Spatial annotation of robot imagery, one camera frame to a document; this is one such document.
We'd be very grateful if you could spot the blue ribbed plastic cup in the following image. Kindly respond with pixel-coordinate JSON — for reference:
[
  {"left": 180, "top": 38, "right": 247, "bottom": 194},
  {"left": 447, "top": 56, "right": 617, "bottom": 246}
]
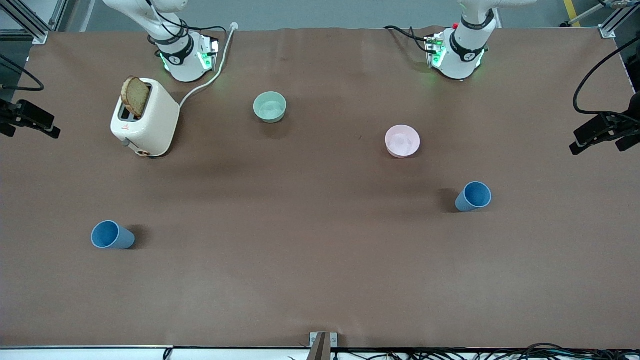
[
  {"left": 91, "top": 220, "right": 136, "bottom": 250},
  {"left": 455, "top": 181, "right": 492, "bottom": 213}
]

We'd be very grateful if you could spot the brown toast bread slice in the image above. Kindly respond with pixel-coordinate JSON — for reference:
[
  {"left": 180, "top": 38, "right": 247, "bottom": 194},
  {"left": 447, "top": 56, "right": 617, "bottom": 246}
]
[{"left": 121, "top": 76, "right": 151, "bottom": 119}]

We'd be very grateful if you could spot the pale tripod leg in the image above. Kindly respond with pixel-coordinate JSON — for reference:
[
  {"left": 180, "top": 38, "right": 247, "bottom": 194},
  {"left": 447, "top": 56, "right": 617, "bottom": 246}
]
[{"left": 560, "top": 2, "right": 603, "bottom": 28}]

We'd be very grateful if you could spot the cream white toaster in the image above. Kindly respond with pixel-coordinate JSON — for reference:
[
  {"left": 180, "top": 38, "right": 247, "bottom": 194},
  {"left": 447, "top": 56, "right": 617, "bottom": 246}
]
[{"left": 110, "top": 77, "right": 181, "bottom": 158}]

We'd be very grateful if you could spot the pink bowl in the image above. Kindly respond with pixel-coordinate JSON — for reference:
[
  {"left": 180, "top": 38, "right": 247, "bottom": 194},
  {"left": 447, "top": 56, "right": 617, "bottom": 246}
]
[{"left": 385, "top": 125, "right": 421, "bottom": 159}]

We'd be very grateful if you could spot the green bowl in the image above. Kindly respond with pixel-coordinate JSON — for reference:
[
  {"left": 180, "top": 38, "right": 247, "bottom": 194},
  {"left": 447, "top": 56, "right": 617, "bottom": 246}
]
[{"left": 253, "top": 91, "right": 288, "bottom": 124}]

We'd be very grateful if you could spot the brown table cover sheet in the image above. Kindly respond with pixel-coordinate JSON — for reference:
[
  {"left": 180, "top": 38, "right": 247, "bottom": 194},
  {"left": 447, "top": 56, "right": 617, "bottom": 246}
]
[{"left": 0, "top": 25, "right": 640, "bottom": 351}]

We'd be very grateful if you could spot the aluminium frame post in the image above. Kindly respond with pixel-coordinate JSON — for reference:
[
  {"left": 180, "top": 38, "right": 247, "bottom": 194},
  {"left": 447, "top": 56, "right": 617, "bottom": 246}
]
[
  {"left": 597, "top": 0, "right": 640, "bottom": 40},
  {"left": 0, "top": 0, "right": 51, "bottom": 45}
]

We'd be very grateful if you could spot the black arm base cable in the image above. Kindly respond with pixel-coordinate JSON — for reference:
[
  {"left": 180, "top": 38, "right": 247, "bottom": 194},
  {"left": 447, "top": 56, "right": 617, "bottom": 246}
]
[
  {"left": 144, "top": 0, "right": 228, "bottom": 51},
  {"left": 383, "top": 25, "right": 433, "bottom": 54}
]

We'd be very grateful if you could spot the white toaster power cable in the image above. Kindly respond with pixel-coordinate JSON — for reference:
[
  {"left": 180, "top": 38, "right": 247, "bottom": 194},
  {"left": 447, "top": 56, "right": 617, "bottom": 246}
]
[{"left": 178, "top": 22, "right": 239, "bottom": 108}]

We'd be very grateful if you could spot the black cable bundle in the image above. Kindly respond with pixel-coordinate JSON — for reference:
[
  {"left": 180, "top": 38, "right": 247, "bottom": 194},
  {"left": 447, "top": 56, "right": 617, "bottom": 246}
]
[{"left": 332, "top": 342, "right": 640, "bottom": 360}]

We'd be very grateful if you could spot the grey metal table bracket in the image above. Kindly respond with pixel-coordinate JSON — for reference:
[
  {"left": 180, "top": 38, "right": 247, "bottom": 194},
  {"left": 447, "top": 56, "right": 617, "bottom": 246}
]
[{"left": 309, "top": 332, "right": 339, "bottom": 360}]

